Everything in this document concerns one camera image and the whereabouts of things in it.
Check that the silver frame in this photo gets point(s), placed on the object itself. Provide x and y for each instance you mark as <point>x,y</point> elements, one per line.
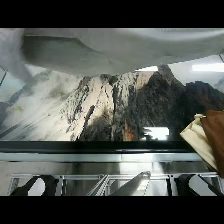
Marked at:
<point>110,181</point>

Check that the grey garment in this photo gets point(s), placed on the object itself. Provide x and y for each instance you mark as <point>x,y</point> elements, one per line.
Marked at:
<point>110,50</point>

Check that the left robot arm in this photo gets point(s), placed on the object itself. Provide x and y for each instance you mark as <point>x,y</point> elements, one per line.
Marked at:
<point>40,186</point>

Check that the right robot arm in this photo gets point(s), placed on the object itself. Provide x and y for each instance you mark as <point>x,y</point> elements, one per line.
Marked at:
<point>191,185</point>

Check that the cream garment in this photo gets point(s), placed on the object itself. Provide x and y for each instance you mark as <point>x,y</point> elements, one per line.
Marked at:
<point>197,138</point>

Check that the brown garment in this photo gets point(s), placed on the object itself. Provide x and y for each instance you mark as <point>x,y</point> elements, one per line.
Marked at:
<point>215,136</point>

